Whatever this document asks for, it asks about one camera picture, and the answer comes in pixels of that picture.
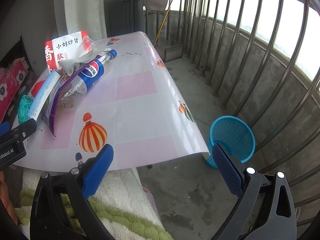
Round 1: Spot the white blue paper box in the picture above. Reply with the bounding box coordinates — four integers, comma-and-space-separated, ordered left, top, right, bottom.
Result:
27, 70, 61, 121

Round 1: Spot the purple snack wrapper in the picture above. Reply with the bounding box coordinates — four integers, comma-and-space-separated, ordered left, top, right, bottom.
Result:
42, 74, 81, 136

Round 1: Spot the Pepsi plastic bottle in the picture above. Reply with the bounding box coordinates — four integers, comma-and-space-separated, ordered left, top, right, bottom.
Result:
58, 49, 117, 110

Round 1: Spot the red white snack bag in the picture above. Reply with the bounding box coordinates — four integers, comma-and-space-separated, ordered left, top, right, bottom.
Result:
43, 31, 88, 72

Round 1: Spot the blue plastic trash basket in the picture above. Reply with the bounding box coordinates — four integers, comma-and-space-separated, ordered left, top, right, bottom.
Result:
206, 115, 255, 168

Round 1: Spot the white green fleece blanket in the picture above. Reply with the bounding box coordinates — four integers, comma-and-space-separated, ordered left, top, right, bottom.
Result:
14, 168, 173, 239

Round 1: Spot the teal yarn bundle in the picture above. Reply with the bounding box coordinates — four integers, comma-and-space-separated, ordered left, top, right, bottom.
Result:
17, 95, 33, 124

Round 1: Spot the pink floral bedding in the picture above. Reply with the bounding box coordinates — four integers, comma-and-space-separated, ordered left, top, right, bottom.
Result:
1, 57, 29, 122

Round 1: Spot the pink patterned tablecloth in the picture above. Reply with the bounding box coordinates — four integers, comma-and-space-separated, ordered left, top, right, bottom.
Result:
16, 32, 209, 172

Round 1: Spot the metal balcony railing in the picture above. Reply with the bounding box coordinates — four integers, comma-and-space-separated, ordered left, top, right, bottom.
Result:
141, 0, 319, 230

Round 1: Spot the white curtain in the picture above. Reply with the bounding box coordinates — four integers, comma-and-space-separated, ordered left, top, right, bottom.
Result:
53, 0, 107, 41

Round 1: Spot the dark cabinet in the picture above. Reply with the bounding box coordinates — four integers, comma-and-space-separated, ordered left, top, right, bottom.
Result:
104, 0, 143, 37

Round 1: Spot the yellow broom stick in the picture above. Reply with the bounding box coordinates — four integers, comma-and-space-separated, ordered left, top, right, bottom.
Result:
153, 0, 173, 46

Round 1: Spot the metal dustpan frame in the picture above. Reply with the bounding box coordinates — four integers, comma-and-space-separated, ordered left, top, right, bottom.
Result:
164, 44, 183, 62

